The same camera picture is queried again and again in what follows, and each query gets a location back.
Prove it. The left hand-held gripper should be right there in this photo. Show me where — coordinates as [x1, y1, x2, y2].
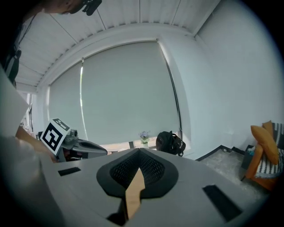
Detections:
[39, 118, 109, 162]

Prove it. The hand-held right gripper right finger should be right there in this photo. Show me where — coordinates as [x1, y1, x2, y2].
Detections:
[130, 148, 253, 227]

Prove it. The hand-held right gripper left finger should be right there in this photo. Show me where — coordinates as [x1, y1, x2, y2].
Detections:
[39, 148, 140, 227]

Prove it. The person's left forearm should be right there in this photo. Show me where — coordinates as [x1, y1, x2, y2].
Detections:
[15, 127, 57, 164]

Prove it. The narrow grey roller blind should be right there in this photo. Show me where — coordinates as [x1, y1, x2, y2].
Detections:
[48, 63, 84, 142]

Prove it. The purple flower bouquet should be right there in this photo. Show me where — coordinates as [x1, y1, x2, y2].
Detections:
[138, 130, 151, 145]

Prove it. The black backpack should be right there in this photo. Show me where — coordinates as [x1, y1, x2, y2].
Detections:
[155, 130, 186, 157]

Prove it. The wide grey roller blind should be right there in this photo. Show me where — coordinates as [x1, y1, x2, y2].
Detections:
[80, 40, 183, 146]

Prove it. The black storage box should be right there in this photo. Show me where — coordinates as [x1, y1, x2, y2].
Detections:
[241, 144, 257, 171]

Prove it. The orange sofa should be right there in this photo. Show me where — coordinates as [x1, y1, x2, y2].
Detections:
[241, 141, 284, 192]

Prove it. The black white striped blanket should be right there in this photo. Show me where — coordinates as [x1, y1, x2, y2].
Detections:
[254, 122, 284, 179]

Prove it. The large orange cushion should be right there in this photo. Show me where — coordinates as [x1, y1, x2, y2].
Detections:
[250, 125, 280, 166]

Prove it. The person's dark green shirt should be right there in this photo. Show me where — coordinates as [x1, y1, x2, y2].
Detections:
[0, 20, 23, 86]

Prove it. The person's head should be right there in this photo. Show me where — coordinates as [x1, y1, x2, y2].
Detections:
[35, 0, 89, 16]

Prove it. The black window frame post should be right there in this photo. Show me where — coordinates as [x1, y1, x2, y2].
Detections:
[158, 42, 183, 131]

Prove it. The black head camera cable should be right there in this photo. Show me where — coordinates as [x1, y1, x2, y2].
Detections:
[12, 14, 36, 60]

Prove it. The black head-worn camera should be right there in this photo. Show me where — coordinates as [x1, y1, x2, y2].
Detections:
[81, 0, 103, 16]

